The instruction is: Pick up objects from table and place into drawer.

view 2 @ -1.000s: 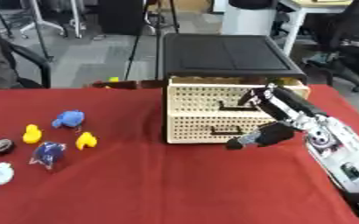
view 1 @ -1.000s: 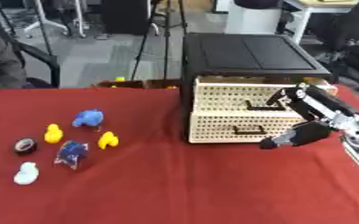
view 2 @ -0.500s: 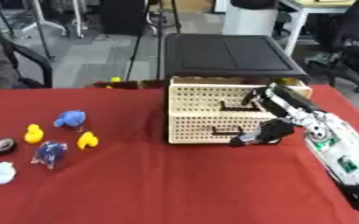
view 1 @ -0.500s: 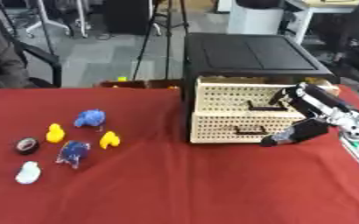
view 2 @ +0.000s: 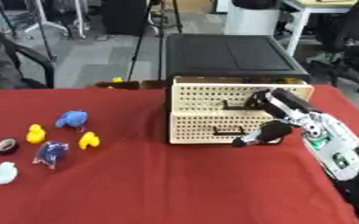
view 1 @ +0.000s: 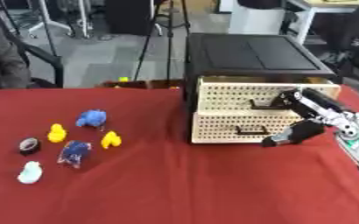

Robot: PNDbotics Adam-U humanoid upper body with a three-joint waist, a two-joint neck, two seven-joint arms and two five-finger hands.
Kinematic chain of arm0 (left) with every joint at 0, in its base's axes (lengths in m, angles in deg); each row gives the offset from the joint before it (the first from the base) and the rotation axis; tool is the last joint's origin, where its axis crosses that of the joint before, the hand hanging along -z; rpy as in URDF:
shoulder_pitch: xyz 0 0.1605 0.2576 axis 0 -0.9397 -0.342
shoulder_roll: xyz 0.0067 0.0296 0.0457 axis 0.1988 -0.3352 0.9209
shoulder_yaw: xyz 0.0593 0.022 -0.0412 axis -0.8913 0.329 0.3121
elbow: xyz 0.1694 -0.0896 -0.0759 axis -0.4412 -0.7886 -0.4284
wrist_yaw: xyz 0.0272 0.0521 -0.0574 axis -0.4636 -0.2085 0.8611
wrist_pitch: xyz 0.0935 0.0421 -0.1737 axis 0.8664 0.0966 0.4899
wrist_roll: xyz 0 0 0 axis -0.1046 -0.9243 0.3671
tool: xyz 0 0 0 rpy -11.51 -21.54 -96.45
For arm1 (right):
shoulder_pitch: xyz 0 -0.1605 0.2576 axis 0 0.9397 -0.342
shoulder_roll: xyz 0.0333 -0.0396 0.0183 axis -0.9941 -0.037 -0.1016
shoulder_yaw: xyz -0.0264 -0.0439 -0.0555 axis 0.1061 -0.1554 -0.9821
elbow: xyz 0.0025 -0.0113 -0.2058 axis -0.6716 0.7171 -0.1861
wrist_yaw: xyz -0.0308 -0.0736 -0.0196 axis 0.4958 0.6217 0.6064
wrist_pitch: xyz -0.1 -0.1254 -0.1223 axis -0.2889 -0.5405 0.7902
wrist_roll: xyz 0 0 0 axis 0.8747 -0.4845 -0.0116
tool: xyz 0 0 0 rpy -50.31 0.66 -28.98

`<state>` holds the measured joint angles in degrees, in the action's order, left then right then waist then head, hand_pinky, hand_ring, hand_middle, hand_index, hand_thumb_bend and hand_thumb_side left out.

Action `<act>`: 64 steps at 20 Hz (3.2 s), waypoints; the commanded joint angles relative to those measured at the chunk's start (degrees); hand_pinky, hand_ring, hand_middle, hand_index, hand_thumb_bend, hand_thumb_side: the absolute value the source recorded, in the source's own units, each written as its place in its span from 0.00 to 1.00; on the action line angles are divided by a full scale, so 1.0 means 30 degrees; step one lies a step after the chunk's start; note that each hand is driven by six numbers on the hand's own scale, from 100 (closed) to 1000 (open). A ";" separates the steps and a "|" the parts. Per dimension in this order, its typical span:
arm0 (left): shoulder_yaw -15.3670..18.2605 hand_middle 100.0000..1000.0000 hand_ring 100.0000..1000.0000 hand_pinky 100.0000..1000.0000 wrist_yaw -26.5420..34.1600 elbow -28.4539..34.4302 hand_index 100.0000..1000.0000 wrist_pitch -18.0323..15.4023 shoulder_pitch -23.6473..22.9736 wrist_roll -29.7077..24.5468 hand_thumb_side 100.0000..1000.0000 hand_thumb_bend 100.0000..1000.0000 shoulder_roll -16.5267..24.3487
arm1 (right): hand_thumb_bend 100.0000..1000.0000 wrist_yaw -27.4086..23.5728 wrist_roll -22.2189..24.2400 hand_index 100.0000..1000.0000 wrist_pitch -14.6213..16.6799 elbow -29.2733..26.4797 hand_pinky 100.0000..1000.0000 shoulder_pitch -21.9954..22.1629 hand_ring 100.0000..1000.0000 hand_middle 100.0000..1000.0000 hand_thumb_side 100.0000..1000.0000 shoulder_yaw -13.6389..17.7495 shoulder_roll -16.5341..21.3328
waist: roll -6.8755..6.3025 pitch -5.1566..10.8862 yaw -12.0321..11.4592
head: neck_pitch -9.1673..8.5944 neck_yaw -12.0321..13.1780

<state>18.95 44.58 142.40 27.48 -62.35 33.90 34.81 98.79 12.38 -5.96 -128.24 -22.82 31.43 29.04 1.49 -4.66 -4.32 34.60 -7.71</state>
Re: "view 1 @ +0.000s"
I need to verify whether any white table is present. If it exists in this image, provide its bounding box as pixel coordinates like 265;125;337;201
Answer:
227;0;359;45

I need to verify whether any black office chair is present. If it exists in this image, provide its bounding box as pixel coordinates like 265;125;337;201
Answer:
309;0;359;93

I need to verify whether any person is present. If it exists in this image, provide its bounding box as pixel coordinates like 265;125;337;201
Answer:
0;12;34;99

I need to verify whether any brown wooden box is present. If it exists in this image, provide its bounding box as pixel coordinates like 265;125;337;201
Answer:
95;79;185;90

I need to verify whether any pale cyan toy duck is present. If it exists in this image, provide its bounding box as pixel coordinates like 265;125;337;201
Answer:
15;160;45;185

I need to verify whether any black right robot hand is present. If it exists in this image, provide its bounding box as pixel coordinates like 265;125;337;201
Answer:
260;87;359;148

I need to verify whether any dark blue patterned toy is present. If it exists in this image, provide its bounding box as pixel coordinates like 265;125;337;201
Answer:
55;140;94;170

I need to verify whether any pale pierced drawer, partly open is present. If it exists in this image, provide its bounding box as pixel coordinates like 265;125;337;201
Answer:
194;75;342;116

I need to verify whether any black cabinet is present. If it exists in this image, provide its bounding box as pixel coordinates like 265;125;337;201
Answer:
180;32;338;144

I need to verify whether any blue soft toy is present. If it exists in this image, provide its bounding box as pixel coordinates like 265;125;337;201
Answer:
74;108;109;130

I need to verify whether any pale pierced drawer, closed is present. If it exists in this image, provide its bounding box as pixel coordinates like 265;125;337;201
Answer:
190;112;307;144

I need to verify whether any black tripod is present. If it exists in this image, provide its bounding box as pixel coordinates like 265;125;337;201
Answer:
131;0;194;82

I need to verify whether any black drawer handle, flat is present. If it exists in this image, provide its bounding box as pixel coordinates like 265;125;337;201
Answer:
233;125;271;136

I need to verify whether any black drawer handle, curved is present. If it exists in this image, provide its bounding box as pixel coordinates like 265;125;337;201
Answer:
248;99;292;110

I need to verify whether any yellow toy duck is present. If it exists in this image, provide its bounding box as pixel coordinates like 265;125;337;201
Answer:
100;130;123;150
46;123;68;144

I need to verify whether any black tape roll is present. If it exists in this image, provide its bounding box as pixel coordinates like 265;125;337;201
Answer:
17;136;44;157

